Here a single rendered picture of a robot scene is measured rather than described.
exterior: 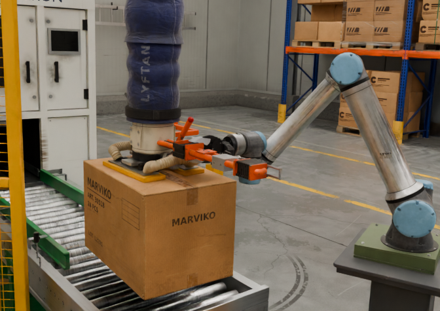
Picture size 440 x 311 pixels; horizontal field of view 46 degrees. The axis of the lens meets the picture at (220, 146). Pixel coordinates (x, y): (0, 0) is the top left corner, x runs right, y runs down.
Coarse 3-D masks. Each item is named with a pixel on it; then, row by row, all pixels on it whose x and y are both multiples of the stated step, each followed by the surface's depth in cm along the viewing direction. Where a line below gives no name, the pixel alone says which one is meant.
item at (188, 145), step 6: (174, 144) 192; (180, 144) 195; (186, 144) 195; (192, 144) 190; (198, 144) 191; (174, 150) 194; (180, 150) 191; (186, 150) 188; (180, 156) 190; (186, 156) 189; (192, 156) 191
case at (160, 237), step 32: (96, 160) 227; (96, 192) 216; (128, 192) 190; (160, 192) 182; (192, 192) 190; (224, 192) 199; (96, 224) 220; (128, 224) 192; (160, 224) 184; (192, 224) 193; (224, 224) 201; (96, 256) 223; (128, 256) 194; (160, 256) 187; (192, 256) 195; (224, 256) 204; (160, 288) 189
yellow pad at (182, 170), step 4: (176, 164) 214; (168, 168) 214; (180, 168) 210; (184, 168) 208; (188, 168) 209; (192, 168) 210; (196, 168) 211; (200, 168) 211; (176, 172) 210; (180, 172) 208; (184, 172) 206; (188, 172) 206; (192, 172) 208; (196, 172) 209; (200, 172) 210
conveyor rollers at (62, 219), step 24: (0, 192) 357; (48, 192) 361; (0, 216) 308; (48, 216) 315; (72, 216) 316; (72, 240) 279; (72, 264) 251; (96, 264) 250; (96, 288) 223; (120, 288) 228; (192, 288) 231; (216, 288) 228
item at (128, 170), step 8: (104, 160) 219; (112, 160) 217; (120, 160) 218; (112, 168) 212; (120, 168) 207; (128, 168) 205; (136, 168) 205; (136, 176) 197; (144, 176) 196; (152, 176) 196; (160, 176) 198
